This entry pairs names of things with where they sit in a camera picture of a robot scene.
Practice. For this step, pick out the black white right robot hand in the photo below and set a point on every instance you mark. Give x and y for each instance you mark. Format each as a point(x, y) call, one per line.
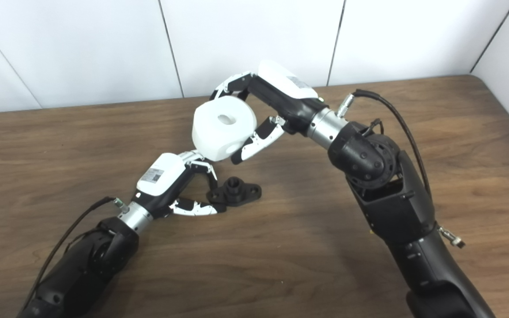
point(290, 99)

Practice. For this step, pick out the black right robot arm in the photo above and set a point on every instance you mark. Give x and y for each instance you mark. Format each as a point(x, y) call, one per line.
point(391, 203)

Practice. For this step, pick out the black flanged holder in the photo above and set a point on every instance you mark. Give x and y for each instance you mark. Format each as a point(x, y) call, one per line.
point(234, 192)

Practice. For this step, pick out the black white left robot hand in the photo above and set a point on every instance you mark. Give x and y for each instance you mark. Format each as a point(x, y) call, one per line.
point(161, 176)

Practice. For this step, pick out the round white piece with holes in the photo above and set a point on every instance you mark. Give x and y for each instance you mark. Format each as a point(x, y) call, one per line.
point(212, 134)

